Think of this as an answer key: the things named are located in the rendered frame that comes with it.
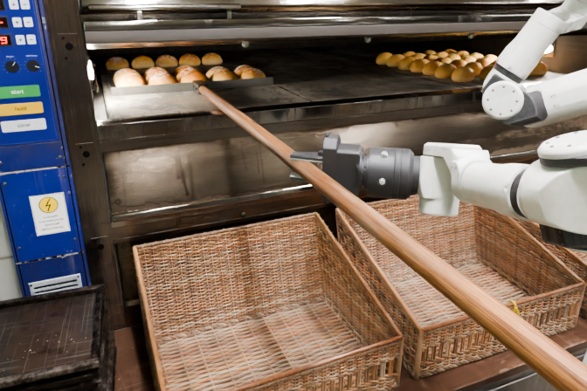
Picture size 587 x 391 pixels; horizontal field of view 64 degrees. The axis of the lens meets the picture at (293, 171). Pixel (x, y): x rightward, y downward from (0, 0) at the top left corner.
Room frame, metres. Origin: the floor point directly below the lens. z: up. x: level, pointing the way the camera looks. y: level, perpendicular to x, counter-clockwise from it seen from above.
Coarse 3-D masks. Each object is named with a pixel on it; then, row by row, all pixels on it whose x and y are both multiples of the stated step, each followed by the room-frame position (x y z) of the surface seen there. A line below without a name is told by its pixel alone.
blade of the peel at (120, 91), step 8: (112, 80) 1.77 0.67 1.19; (216, 80) 1.63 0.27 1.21; (224, 80) 1.64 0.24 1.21; (232, 80) 1.66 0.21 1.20; (240, 80) 1.67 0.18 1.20; (248, 80) 1.68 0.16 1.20; (256, 80) 1.69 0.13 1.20; (264, 80) 1.70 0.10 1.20; (272, 80) 1.71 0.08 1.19; (112, 88) 1.50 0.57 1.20; (120, 88) 1.51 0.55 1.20; (128, 88) 1.52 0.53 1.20; (136, 88) 1.53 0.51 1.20; (144, 88) 1.54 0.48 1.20; (152, 88) 1.55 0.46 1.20; (160, 88) 1.56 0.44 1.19; (168, 88) 1.57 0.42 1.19; (176, 88) 1.58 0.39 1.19; (184, 88) 1.59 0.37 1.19; (192, 88) 1.60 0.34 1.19; (216, 88) 1.63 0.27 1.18
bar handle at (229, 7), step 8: (96, 8) 1.05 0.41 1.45; (104, 8) 1.06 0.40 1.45; (112, 8) 1.06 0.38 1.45; (120, 8) 1.07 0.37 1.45; (128, 8) 1.07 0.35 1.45; (136, 8) 1.08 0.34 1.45; (144, 8) 1.09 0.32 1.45; (152, 8) 1.09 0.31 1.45; (160, 8) 1.10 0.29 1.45; (168, 8) 1.11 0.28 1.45; (176, 8) 1.11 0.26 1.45; (184, 8) 1.12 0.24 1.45; (192, 8) 1.13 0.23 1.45; (200, 8) 1.13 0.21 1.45; (208, 8) 1.14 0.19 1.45; (216, 8) 1.15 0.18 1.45; (224, 8) 1.16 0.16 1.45; (232, 8) 1.16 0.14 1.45; (240, 8) 1.17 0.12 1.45; (136, 16) 1.08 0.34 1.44
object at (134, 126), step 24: (384, 96) 1.50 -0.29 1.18; (408, 96) 1.50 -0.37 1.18; (432, 96) 1.52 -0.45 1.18; (456, 96) 1.55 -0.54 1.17; (480, 96) 1.59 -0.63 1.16; (96, 120) 1.18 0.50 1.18; (120, 120) 1.18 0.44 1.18; (144, 120) 1.18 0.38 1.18; (168, 120) 1.20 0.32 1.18; (192, 120) 1.22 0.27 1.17; (216, 120) 1.25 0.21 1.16; (264, 120) 1.30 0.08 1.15; (288, 120) 1.33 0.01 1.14
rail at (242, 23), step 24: (96, 24) 1.01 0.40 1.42; (120, 24) 1.03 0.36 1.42; (144, 24) 1.05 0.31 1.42; (168, 24) 1.06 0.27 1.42; (192, 24) 1.08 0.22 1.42; (216, 24) 1.10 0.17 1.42; (240, 24) 1.12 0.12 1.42; (264, 24) 1.15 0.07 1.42; (288, 24) 1.17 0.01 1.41; (312, 24) 1.19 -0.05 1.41; (336, 24) 1.22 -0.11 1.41; (360, 24) 1.25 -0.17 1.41
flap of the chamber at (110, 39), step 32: (96, 32) 1.01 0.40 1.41; (128, 32) 1.03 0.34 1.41; (160, 32) 1.05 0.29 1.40; (192, 32) 1.08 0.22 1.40; (224, 32) 1.11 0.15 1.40; (256, 32) 1.14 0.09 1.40; (288, 32) 1.17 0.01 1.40; (320, 32) 1.20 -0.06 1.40; (352, 32) 1.23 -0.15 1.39; (384, 32) 1.27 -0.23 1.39; (416, 32) 1.31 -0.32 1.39; (448, 32) 1.36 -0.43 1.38; (480, 32) 1.47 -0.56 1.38; (512, 32) 1.59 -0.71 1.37
